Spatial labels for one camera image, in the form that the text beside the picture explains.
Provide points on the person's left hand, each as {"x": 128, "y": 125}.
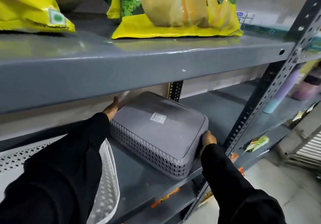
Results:
{"x": 111, "y": 109}

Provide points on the person's right hand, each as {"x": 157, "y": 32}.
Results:
{"x": 208, "y": 138}

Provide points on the person's left thumb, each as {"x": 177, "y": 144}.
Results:
{"x": 115, "y": 104}

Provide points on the person's right thumb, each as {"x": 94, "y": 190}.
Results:
{"x": 206, "y": 135}

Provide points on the grey perforated plastic basket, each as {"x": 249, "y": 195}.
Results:
{"x": 160, "y": 133}

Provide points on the person's left forearm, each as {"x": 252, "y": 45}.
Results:
{"x": 54, "y": 171}

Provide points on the person's right forearm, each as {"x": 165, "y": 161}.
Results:
{"x": 235, "y": 188}

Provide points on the green snack packet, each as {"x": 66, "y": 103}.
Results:
{"x": 257, "y": 143}

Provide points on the grey metal shelving rack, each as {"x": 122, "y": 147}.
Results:
{"x": 150, "y": 63}

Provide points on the white perforated plastic basket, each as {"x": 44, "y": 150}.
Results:
{"x": 75, "y": 171}

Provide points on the lilac and teal bottle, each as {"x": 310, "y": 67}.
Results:
{"x": 280, "y": 93}

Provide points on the yellow green snack bag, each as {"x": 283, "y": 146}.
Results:
{"x": 175, "y": 8}

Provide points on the purple tumbler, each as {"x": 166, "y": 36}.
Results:
{"x": 308, "y": 85}

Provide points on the white boxes with blue print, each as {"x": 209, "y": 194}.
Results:
{"x": 244, "y": 18}

